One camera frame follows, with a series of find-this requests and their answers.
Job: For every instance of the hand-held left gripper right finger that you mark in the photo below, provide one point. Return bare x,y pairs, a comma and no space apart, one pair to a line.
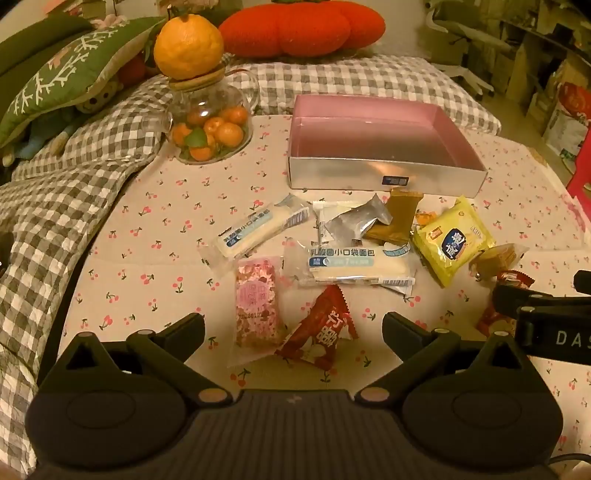
397,330

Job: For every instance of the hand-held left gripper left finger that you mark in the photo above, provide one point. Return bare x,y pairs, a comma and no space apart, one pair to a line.
191,330

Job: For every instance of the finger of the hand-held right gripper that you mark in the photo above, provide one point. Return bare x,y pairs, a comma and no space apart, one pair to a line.
582,281
508,297

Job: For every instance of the red white candy packet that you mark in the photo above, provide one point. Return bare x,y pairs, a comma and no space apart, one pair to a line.
491,323

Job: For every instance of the clear brown cake packet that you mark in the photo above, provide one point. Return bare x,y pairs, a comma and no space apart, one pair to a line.
496,258

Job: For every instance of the pink snack packet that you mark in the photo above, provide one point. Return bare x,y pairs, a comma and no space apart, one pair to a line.
256,300

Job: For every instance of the white bread packet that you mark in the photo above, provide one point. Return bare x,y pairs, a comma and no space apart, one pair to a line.
249,230
351,267

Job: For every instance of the yellow snack packet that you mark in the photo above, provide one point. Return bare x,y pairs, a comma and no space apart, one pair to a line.
448,244

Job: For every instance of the orange white snack packet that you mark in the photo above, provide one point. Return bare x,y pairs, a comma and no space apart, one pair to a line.
425,218

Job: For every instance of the gold brown snack packet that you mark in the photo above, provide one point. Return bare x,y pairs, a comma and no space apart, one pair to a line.
399,214

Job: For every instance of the silver foil packet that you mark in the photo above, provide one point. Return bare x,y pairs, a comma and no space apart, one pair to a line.
355,221

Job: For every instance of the pink box with silver sides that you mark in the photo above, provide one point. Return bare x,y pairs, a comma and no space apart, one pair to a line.
369,134

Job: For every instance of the red plastic stool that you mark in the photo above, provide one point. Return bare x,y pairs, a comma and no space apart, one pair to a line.
581,180

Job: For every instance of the cherry print sheet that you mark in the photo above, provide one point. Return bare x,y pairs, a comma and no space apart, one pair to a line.
184,207

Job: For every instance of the white orange printed bag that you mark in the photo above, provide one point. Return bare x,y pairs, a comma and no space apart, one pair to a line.
568,120

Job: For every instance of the grey checkered quilt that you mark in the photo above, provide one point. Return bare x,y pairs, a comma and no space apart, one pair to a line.
69,184

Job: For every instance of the pile of small oranges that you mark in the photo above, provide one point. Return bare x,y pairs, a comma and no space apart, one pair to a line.
217,131

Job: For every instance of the cluttered desk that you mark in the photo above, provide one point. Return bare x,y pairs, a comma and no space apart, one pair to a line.
545,55

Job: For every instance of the glass jar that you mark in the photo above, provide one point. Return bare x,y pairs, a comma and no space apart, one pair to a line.
203,99

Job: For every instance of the cork jar lid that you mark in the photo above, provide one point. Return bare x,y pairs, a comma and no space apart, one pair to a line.
196,83

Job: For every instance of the plush monkey toy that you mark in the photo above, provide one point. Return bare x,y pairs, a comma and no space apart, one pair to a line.
99,97

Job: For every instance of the grey checkered pillow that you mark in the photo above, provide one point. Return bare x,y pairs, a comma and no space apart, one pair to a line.
323,76

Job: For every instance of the small red round cushion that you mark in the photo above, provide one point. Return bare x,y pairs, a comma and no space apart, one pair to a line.
131,71

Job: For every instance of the white office chair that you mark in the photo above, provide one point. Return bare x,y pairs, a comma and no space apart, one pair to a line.
461,32

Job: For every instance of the large orange citrus fruit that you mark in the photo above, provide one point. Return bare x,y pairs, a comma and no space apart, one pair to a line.
187,48

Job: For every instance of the green embroidered pillow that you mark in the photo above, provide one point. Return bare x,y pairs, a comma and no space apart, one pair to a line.
60,78

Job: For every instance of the red pumpkin cushion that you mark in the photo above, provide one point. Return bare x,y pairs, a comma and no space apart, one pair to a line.
300,27

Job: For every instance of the dark green cushion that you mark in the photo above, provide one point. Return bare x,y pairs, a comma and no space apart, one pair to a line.
27,46

